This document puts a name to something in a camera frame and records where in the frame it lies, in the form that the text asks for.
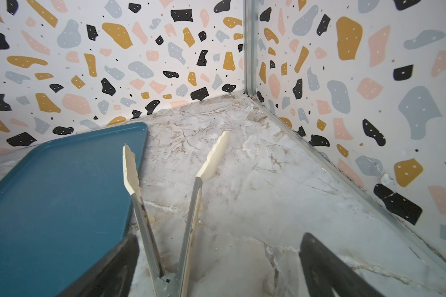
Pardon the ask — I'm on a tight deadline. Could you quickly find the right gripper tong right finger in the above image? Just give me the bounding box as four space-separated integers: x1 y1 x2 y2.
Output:
175 131 230 297

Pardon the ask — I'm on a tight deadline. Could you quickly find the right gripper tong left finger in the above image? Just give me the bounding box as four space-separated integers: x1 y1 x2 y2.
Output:
122 144 166 297

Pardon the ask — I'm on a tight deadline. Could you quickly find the teal plastic tray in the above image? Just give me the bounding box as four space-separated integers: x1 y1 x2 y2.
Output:
0 123 148 297

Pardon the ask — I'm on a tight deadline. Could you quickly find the right aluminium corner post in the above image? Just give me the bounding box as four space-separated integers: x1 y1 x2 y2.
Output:
244 0 257 97

